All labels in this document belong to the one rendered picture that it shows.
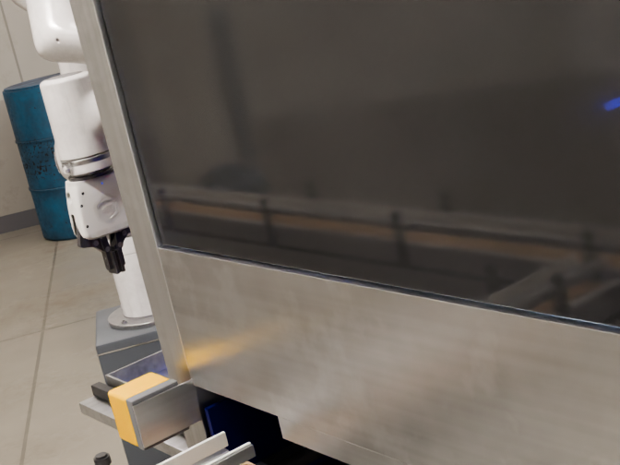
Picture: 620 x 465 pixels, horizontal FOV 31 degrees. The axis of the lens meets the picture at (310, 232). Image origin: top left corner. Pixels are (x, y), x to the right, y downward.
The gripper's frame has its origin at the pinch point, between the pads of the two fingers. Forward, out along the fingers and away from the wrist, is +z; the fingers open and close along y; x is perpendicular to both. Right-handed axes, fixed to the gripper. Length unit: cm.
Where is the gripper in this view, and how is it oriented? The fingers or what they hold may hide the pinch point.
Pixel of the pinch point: (114, 260)
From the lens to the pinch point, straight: 191.6
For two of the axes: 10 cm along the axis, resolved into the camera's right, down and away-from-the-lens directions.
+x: -6.0, -0.8, 8.0
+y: 7.8, -3.2, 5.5
